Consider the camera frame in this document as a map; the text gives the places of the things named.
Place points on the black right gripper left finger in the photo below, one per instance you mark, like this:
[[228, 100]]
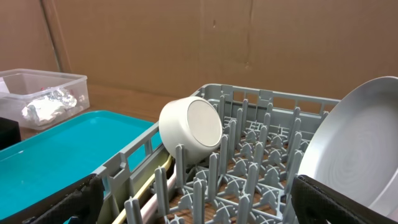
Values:
[[80, 202]]

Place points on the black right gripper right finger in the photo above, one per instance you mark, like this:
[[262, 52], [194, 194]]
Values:
[[315, 203]]

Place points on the white plastic spoon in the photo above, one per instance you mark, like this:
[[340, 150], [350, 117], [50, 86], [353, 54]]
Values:
[[161, 198]]

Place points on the grey plate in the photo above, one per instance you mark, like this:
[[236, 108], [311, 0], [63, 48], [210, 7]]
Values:
[[354, 150]]

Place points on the yellow plastic spoon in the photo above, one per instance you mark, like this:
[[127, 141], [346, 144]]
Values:
[[122, 216]]

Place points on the white tissue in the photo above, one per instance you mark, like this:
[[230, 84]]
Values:
[[43, 111]]

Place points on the bowl of rice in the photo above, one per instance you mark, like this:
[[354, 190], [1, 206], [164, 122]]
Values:
[[192, 122]]

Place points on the red candy wrapper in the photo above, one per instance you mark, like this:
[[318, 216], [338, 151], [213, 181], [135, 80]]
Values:
[[62, 96]]

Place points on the grey dishwasher rack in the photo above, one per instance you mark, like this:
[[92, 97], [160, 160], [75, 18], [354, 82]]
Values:
[[246, 180]]

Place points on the teal plastic tray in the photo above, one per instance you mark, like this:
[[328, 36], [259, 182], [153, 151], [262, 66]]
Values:
[[36, 168]]

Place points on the black tray bin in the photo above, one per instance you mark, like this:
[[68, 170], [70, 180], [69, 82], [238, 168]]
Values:
[[9, 133]]

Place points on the clear plastic bin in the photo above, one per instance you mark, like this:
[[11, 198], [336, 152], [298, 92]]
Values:
[[21, 86]]

